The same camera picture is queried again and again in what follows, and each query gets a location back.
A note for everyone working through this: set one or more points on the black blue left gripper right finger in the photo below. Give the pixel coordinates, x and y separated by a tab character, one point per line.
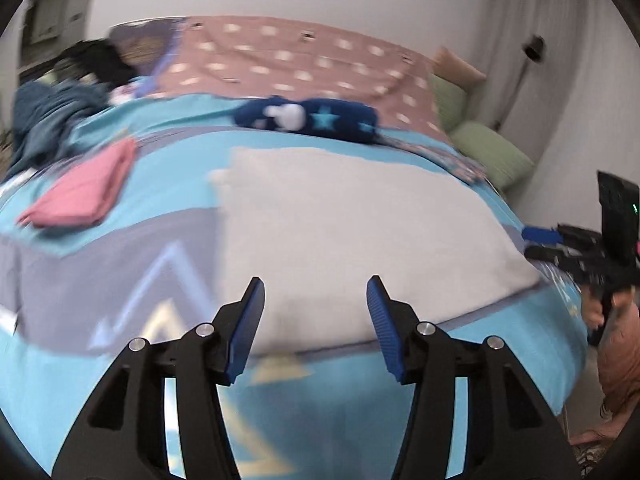
511	434

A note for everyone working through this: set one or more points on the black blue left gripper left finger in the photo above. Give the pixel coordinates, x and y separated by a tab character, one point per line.
120	431

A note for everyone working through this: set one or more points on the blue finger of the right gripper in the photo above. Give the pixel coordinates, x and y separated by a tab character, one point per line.
546	254

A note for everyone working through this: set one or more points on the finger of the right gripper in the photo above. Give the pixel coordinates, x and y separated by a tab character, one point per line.
533	234

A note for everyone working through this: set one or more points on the white t-shirt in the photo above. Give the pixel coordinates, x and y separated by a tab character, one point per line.
315	226

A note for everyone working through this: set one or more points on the right forearm pink sleeve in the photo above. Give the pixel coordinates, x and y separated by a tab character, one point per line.
618	372

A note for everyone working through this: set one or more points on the dark blue clothes pile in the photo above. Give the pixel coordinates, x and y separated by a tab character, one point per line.
43	118

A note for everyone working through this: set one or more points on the black clothes pile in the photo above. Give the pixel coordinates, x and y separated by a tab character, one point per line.
99	58

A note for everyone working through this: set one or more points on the green pillow front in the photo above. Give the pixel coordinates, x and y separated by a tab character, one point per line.
505	164

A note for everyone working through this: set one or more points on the green pillow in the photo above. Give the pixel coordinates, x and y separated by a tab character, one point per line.
505	164
450	101

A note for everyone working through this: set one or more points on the floral folded garment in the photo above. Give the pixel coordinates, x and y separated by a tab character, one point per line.
461	167

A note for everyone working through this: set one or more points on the grey curtain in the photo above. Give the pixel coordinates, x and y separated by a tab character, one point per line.
578	111

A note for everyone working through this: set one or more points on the green pillow back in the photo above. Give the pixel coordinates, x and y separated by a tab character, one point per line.
450	101

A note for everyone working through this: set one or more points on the black floor lamp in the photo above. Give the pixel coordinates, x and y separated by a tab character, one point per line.
533	51

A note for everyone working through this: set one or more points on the light blue patterned blanket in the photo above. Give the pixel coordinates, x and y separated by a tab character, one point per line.
71	299

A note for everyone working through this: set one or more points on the tan pillow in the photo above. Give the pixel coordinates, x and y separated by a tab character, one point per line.
449	66

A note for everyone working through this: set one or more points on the navy star fleece blanket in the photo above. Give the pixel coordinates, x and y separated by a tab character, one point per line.
340	120

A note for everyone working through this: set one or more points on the pink folded garment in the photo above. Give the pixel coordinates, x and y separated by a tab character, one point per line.
85	195

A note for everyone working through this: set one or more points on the pink polka dot bedsheet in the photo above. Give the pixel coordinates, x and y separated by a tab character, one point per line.
245	57

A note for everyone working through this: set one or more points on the purple gold patterned cushion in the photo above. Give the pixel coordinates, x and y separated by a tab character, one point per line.
142	45

